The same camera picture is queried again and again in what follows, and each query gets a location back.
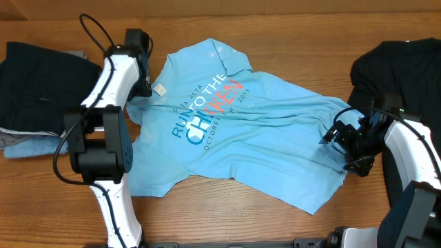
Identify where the folded black garment on stack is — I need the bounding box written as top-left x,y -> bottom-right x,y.
1,41 -> 101,136

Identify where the light blue printed t-shirt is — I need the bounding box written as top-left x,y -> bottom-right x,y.
127,39 -> 361,214

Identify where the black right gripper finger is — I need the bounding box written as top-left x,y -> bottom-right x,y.
344,156 -> 375,177
319,129 -> 336,144

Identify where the folded blue garment under stack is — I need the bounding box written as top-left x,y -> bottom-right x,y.
3,136 -> 61,158

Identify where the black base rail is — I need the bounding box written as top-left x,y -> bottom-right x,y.
82,237 -> 331,248

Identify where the black unfolded shirt pile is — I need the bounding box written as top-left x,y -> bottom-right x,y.
347,37 -> 441,211

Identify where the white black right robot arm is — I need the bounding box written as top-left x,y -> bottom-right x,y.
310,94 -> 440,248

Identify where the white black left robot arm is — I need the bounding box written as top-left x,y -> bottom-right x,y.
64,29 -> 152,247

